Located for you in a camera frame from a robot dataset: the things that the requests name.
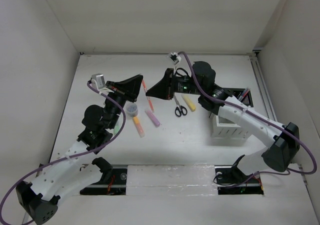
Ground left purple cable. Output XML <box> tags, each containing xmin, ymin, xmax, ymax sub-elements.
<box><xmin>0</xmin><ymin>79</ymin><xmax>126</xmax><ymax>225</ymax></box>

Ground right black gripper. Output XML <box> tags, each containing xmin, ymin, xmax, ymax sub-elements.
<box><xmin>146</xmin><ymin>66</ymin><xmax>205</xmax><ymax>99</ymax></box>

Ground red pen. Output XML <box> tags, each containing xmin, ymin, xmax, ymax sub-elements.
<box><xmin>239</xmin><ymin>87</ymin><xmax>252</xmax><ymax>101</ymax></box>

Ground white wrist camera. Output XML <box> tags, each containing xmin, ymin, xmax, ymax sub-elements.
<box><xmin>91</xmin><ymin>73</ymin><xmax>106</xmax><ymax>91</ymax></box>
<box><xmin>168</xmin><ymin>52</ymin><xmax>182</xmax><ymax>71</ymax></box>

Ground green highlighter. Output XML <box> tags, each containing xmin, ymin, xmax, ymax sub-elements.
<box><xmin>113</xmin><ymin>123</ymin><xmax>120</xmax><ymax>136</ymax></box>

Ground orange highlighter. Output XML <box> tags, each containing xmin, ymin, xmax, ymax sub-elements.
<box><xmin>132</xmin><ymin>116</ymin><xmax>145</xmax><ymax>138</ymax></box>

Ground white organizer box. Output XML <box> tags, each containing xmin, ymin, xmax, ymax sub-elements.
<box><xmin>209</xmin><ymin>113</ymin><xmax>252</xmax><ymax>140</ymax></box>

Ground purple highlighter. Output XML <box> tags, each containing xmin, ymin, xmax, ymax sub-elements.
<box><xmin>145</xmin><ymin>109</ymin><xmax>161</xmax><ymax>128</ymax></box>

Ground black organizer box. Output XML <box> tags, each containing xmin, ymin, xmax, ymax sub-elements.
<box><xmin>207</xmin><ymin>87</ymin><xmax>253</xmax><ymax>116</ymax></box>

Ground purple cable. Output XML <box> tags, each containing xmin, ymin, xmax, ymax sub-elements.
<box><xmin>178</xmin><ymin>51</ymin><xmax>318</xmax><ymax>175</ymax></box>
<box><xmin>0</xmin><ymin>79</ymin><xmax>126</xmax><ymax>225</ymax></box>

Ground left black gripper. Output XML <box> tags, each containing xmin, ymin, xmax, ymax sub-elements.
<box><xmin>106</xmin><ymin>76</ymin><xmax>145</xmax><ymax>130</ymax></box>

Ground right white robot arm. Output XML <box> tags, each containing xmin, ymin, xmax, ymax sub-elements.
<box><xmin>146</xmin><ymin>61</ymin><xmax>300</xmax><ymax>182</ymax></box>

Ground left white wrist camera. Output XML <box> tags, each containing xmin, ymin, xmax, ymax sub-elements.
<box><xmin>91</xmin><ymin>73</ymin><xmax>106</xmax><ymax>91</ymax></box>

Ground orange pen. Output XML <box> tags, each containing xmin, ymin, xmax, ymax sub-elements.
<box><xmin>141</xmin><ymin>79</ymin><xmax>155</xmax><ymax>112</ymax></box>

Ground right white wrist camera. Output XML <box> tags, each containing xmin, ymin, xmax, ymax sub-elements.
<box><xmin>168</xmin><ymin>52</ymin><xmax>182</xmax><ymax>71</ymax></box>

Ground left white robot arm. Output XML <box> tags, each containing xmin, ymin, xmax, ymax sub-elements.
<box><xmin>15</xmin><ymin>74</ymin><xmax>143</xmax><ymax>225</ymax></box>

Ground yellow highlighter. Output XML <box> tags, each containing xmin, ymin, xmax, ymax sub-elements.
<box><xmin>181</xmin><ymin>94</ymin><xmax>196</xmax><ymax>112</ymax></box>

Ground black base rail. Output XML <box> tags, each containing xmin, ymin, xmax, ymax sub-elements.
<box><xmin>80</xmin><ymin>164</ymin><xmax>264</xmax><ymax>197</ymax></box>

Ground paper clip jar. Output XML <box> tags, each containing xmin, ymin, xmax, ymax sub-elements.
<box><xmin>125</xmin><ymin>102</ymin><xmax>139</xmax><ymax>118</ymax></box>

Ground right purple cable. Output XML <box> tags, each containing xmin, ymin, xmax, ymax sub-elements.
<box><xmin>178</xmin><ymin>51</ymin><xmax>318</xmax><ymax>175</ymax></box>

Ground black handled scissors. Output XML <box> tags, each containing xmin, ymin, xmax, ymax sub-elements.
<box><xmin>173</xmin><ymin>95</ymin><xmax>188</xmax><ymax>118</ymax></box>

